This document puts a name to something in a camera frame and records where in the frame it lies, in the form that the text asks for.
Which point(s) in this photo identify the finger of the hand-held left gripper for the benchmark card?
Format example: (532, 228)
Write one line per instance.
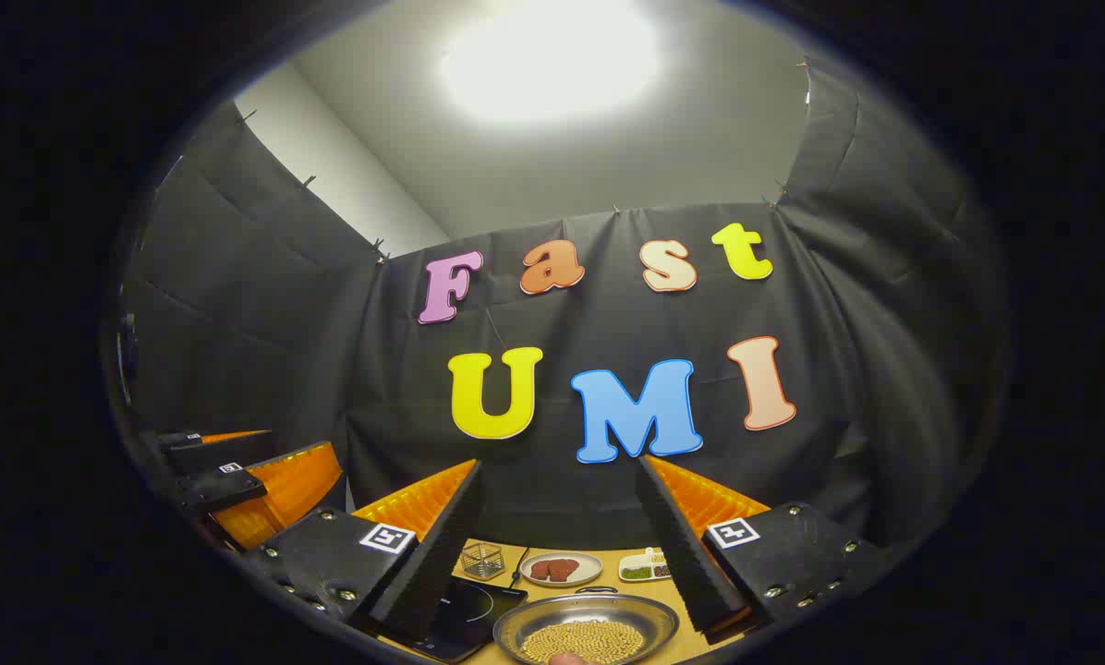
(211, 488)
(211, 453)

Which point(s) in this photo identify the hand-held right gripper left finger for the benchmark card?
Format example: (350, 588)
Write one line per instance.
(437, 554)

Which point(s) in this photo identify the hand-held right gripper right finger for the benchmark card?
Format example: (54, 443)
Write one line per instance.
(682, 554)

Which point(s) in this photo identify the black induction cooktop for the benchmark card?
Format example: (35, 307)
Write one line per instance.
(465, 614)

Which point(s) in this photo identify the stainless steel pot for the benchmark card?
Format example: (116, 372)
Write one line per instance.
(599, 610)

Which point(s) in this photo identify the white divided dish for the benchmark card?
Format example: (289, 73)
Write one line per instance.
(634, 560)

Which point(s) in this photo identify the heap of green beans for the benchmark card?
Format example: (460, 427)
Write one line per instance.
(637, 573)

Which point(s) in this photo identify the round white plate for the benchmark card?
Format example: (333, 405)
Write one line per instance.
(591, 565)

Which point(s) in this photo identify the small red meat piece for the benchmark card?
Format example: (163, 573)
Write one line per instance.
(541, 571)

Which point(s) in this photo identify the large red meat piece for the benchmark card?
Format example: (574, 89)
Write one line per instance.
(564, 570)

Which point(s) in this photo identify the pile of yellow soybeans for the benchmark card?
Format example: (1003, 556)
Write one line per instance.
(585, 640)

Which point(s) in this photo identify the bright ceiling light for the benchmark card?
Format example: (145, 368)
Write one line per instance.
(552, 60)

